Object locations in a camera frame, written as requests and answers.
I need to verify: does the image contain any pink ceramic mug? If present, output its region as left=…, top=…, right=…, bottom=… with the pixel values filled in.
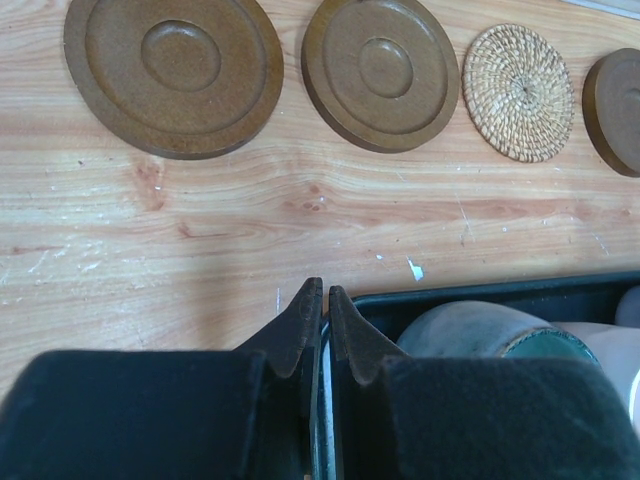
left=554, top=286, right=640, bottom=432

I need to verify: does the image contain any wooden clothes rack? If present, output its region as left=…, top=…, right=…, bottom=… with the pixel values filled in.
left=565, top=0, right=640, bottom=20

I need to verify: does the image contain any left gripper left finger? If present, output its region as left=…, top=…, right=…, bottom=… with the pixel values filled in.
left=1, top=277, right=323, bottom=479

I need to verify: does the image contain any brown wooden coaster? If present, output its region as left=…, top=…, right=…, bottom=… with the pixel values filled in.
left=582, top=48, right=639, bottom=178
left=301, top=1, right=460, bottom=153

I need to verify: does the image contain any black plastic tray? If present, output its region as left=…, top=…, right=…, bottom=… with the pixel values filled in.
left=311, top=272, right=639, bottom=479

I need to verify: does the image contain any woven rattan coaster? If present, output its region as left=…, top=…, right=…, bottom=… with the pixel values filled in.
left=462, top=23, right=575, bottom=163

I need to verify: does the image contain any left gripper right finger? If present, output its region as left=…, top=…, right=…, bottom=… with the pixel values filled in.
left=329, top=287, right=639, bottom=479

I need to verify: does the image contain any grey ceramic mug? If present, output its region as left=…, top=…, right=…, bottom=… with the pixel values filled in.
left=397, top=301, right=598, bottom=365

